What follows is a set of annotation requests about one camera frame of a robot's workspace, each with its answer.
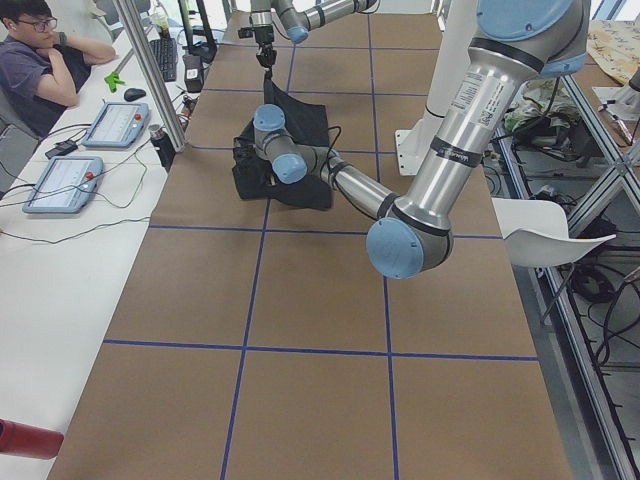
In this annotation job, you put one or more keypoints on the teach pendant tablet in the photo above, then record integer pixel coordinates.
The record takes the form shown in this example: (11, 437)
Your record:
(117, 125)
(65, 186)

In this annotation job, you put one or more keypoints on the near teach pendant tablet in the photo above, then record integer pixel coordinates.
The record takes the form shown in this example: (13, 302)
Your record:
(65, 186)

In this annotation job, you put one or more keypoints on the red cylinder bottle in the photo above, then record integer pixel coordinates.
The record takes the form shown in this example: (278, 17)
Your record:
(28, 441)

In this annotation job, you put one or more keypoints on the green plastic clip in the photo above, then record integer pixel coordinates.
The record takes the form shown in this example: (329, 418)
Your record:
(113, 81)

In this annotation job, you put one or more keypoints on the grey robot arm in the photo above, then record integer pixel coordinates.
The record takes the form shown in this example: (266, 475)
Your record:
(296, 24)
(489, 49)

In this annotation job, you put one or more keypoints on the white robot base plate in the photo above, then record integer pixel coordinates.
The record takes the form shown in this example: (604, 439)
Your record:
(407, 150)

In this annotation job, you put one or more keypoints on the black keyboard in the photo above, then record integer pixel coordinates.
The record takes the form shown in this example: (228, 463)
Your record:
(164, 51)

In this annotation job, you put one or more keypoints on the white plastic chair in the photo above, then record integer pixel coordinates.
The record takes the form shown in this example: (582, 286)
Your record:
(536, 234)

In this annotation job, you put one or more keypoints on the aluminium frame post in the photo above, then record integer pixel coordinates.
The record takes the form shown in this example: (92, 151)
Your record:
(130, 18)

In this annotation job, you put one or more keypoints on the black printed t-shirt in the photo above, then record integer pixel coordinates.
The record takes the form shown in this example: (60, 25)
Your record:
(277, 155)

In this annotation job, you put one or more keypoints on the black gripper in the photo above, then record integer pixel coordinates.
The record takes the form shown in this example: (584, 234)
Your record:
(261, 37)

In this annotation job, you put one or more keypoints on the seated person in grey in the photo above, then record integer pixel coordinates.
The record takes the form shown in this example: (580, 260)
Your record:
(42, 68)

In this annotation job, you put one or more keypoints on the far teach pendant tablet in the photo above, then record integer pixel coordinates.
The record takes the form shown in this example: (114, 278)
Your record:
(117, 125)

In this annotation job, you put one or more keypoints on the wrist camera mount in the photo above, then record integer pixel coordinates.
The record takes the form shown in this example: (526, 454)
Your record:
(246, 32)

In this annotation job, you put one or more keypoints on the black water bottle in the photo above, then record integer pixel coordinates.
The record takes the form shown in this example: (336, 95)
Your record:
(163, 146)

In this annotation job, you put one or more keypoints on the black computer mouse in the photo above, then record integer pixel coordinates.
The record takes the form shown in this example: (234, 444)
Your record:
(133, 94)

